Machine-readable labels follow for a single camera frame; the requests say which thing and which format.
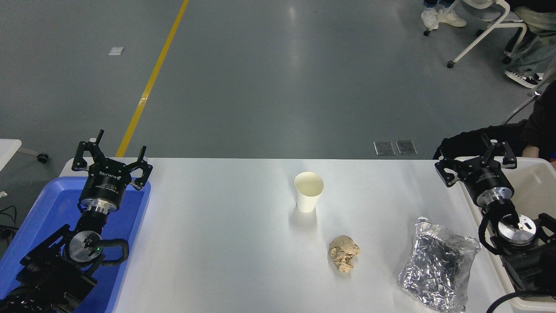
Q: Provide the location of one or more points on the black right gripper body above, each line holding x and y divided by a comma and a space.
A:
487, 179

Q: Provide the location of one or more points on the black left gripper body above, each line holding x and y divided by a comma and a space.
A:
105, 182

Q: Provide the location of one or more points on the white paper cup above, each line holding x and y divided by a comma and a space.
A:
308, 193

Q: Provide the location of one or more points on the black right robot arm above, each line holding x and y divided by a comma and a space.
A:
527, 261

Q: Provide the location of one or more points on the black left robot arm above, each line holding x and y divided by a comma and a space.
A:
47, 269

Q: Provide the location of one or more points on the person's hand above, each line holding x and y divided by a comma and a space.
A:
531, 151

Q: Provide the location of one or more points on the black caster wheel leg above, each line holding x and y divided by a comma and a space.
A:
41, 158

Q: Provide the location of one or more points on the large pale plastic bin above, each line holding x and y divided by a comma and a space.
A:
534, 187

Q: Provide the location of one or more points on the metal floor plate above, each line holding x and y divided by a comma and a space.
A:
406, 147
384, 148

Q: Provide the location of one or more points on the person in dark clothes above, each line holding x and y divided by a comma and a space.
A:
543, 121

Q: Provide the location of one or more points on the blue plastic tray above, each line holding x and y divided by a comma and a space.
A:
47, 204

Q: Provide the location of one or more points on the white side table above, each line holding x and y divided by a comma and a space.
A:
6, 152

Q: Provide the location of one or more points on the crumpled silver foil tray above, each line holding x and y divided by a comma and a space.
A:
436, 269

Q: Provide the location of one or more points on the seated person with black-white shoes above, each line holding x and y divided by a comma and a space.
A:
532, 43

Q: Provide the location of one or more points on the crumpled tan paper ball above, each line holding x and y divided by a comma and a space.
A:
343, 253

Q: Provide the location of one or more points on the person with white shoes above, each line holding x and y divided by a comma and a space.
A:
438, 17

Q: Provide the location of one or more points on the grey chair frame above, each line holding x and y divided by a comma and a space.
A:
527, 102

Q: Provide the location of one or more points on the white rolling chair frame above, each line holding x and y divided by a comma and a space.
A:
486, 32

